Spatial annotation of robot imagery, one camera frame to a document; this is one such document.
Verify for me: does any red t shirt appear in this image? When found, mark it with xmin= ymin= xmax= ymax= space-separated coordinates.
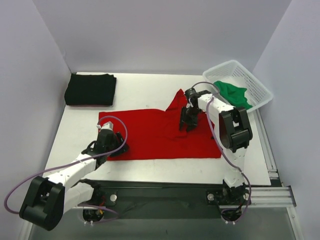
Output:
xmin=98 ymin=89 xmax=221 ymax=161

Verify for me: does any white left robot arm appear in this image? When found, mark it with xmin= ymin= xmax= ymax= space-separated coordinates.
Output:
xmin=18 ymin=129 xmax=129 ymax=231

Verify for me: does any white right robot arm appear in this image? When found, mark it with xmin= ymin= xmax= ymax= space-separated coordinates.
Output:
xmin=179 ymin=88 xmax=253 ymax=204

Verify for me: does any green t shirt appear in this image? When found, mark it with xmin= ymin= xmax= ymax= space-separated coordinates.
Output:
xmin=213 ymin=80 xmax=253 ymax=110

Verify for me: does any folded black t shirt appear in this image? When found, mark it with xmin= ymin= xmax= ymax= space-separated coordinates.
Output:
xmin=64 ymin=73 xmax=117 ymax=107

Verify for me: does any white plastic basket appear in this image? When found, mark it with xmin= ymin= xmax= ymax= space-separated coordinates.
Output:
xmin=202 ymin=60 xmax=274 ymax=113

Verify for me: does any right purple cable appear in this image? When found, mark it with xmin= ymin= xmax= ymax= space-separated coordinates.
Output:
xmin=191 ymin=81 xmax=252 ymax=223

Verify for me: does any purple cable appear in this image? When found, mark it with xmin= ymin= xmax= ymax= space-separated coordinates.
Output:
xmin=191 ymin=81 xmax=252 ymax=223
xmin=4 ymin=116 xmax=130 ymax=223

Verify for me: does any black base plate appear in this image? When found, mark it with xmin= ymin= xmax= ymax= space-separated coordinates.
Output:
xmin=80 ymin=179 xmax=252 ymax=223

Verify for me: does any aluminium frame rail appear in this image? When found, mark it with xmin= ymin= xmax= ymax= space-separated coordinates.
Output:
xmin=249 ymin=186 xmax=297 ymax=208

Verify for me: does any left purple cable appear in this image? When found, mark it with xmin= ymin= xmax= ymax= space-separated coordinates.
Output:
xmin=4 ymin=116 xmax=130 ymax=223

